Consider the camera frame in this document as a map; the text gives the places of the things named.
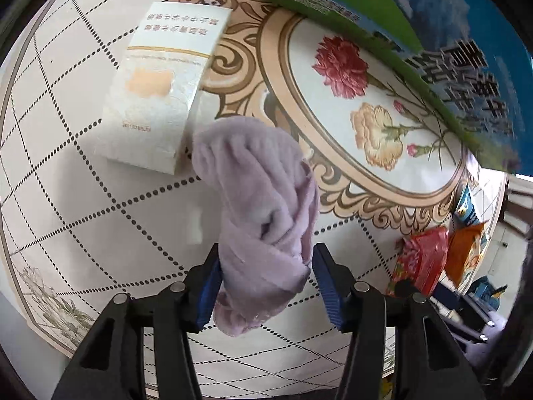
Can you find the patterned table cover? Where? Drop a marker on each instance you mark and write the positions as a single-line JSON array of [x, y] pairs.
[[79, 228]]

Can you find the cardboard box blue printed sides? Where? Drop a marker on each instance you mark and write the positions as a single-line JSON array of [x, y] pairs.
[[462, 56]]

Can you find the red snack packet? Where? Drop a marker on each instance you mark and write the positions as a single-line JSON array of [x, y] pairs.
[[421, 261]]

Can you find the light blue snack packet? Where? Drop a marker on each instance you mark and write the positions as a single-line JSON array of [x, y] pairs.
[[465, 210]]

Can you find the orange panda snack bag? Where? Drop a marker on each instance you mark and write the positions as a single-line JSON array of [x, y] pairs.
[[464, 253]]

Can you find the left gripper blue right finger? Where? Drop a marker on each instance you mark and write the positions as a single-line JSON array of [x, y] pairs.
[[429, 364]]

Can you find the blue bag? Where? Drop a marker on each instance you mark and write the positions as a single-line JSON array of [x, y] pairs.
[[484, 290]]

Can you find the purple fluffy cloth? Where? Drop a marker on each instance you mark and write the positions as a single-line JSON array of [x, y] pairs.
[[269, 205]]

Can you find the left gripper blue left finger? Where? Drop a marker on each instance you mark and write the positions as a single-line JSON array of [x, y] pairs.
[[109, 363]]

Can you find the white tissue pack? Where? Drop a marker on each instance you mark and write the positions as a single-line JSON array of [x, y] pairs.
[[150, 98]]

